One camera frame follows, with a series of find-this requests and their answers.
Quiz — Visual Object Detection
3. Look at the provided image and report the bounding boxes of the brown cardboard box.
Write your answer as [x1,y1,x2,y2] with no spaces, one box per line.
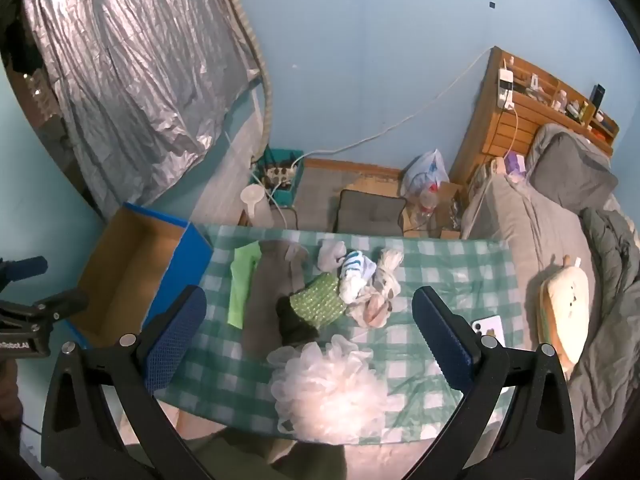
[400,180,467,240]

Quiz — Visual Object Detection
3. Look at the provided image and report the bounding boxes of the light grey sock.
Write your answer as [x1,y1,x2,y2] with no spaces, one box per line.
[316,240,348,273]

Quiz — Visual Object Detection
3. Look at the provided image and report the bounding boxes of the grey bed sheet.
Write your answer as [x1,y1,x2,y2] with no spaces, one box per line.
[460,170,598,361]

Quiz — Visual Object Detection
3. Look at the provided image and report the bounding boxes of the dark cloth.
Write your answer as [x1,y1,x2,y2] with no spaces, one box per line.
[275,294,321,347]

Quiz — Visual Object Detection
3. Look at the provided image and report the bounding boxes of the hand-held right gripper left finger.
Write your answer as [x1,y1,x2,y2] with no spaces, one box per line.
[41,285,221,480]

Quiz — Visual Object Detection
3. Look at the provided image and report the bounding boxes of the grey fuzzy sock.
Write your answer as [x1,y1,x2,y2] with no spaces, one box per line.
[240,239,312,361]

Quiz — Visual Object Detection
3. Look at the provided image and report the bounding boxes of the grey seat cushion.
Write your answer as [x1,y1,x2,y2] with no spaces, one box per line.
[332,189,408,236]

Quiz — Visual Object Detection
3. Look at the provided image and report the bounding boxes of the green knit scrubber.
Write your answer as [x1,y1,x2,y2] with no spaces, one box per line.
[290,272,348,333]

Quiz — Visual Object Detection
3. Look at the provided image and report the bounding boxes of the white wall cable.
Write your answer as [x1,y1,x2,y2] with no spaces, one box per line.
[292,50,493,171]

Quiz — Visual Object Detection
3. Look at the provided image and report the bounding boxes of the clear plastic bottle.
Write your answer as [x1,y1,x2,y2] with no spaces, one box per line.
[412,185,441,222]

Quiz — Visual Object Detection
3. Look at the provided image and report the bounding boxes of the green checkered tablecloth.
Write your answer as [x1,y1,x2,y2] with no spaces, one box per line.
[155,222,518,446]

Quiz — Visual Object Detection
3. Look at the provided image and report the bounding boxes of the wooden headboard shelf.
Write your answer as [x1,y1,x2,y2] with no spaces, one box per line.
[448,46,620,187]

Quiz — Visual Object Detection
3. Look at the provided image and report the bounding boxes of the pinkish white sock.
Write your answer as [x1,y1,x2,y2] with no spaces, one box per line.
[347,290,396,329]

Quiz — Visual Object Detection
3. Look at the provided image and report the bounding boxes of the white plastic bag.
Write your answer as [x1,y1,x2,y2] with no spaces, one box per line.
[401,149,450,196]

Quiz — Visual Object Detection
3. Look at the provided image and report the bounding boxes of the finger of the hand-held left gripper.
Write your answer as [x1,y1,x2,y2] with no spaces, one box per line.
[0,256,49,287]
[0,289,89,328]

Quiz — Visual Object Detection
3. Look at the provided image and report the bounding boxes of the silver foil curtain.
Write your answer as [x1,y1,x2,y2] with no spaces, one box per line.
[22,0,266,217]

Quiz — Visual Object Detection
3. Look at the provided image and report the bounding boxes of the person's left forearm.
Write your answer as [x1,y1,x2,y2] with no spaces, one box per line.
[0,360,24,480]

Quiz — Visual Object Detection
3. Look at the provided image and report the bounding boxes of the white knotted sock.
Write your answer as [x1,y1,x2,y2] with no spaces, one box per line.
[372,247,405,301]

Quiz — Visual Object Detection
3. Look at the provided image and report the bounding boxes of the teal plastic crate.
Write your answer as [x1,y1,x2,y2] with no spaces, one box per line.
[252,147,305,208]

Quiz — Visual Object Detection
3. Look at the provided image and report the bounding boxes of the blue cardboard box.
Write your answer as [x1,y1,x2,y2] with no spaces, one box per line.
[70,202,215,351]

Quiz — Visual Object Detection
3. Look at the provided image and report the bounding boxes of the grey pillow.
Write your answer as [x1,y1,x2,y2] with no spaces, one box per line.
[527,124,619,212]

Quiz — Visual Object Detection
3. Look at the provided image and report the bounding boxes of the blue striped white sock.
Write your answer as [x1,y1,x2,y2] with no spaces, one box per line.
[339,251,377,303]

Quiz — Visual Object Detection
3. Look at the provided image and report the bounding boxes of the person's olive shorts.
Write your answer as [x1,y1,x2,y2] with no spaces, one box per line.
[197,427,349,480]

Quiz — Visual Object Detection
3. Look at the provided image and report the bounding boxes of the toast plush pillow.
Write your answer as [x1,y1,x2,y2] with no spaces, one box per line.
[537,255,592,377]

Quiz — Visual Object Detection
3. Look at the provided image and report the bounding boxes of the beige corrugated hose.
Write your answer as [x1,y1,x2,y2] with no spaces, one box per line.
[220,0,276,161]

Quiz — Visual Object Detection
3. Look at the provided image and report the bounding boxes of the white smartphone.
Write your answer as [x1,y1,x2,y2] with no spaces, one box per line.
[472,316,504,342]

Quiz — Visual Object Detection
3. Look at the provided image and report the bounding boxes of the white charger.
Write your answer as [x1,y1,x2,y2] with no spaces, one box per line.
[497,67,517,109]

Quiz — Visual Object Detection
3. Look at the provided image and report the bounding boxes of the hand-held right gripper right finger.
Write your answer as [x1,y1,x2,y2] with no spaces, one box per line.
[400,285,576,480]

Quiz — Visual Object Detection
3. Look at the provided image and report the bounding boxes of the light green cloth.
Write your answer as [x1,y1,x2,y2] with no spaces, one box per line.
[227,241,263,328]

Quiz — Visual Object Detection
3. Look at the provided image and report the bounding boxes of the grey-green duvet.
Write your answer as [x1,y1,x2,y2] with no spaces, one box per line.
[565,195,640,476]

